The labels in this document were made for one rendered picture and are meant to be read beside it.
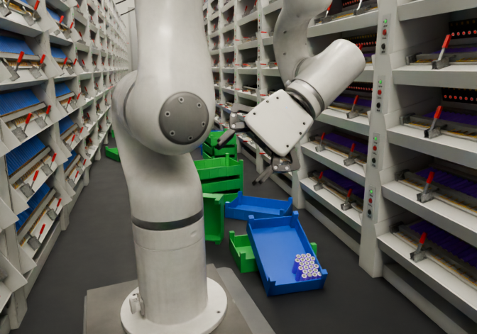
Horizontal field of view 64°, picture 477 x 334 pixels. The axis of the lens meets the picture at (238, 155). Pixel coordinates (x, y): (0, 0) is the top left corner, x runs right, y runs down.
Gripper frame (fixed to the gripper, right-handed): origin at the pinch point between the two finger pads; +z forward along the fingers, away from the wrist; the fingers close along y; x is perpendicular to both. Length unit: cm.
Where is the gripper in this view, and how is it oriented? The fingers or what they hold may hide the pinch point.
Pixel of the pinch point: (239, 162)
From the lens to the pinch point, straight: 67.9
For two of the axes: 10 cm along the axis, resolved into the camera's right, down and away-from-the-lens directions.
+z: -7.0, 6.7, -2.4
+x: -1.1, 2.3, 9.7
